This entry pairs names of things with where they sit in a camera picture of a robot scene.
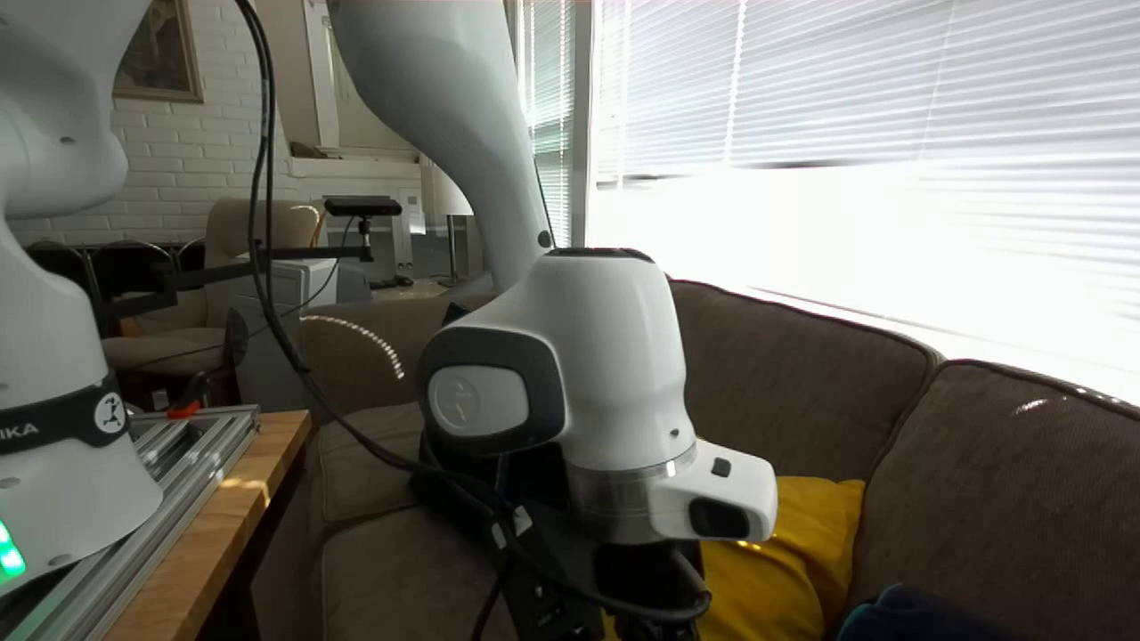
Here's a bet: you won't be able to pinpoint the black stool stand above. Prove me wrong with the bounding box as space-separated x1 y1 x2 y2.
322 192 411 287

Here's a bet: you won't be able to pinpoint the framed wall picture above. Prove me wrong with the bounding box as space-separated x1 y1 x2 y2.
111 0 208 108

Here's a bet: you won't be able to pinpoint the aluminium rail base frame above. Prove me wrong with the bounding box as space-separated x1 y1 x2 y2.
0 401 265 641

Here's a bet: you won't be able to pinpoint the grey box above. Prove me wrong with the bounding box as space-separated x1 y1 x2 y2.
223 255 342 414

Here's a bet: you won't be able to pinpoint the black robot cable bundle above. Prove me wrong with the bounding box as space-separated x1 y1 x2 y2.
229 0 716 641

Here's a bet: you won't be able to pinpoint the beige armchair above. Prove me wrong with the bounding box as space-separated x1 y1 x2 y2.
100 196 331 384

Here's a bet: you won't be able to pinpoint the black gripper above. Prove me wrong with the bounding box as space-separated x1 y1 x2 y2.
593 541 716 641

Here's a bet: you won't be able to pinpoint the wooden table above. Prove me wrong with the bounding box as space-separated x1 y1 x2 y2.
102 407 316 641

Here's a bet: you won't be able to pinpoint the white window blinds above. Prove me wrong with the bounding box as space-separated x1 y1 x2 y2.
587 0 1140 407

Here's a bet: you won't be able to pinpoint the small dark blue pillow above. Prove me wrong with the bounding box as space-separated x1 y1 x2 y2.
835 582 1017 641

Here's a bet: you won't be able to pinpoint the grey-brown fabric sofa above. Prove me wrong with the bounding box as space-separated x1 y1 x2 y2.
248 274 1140 641

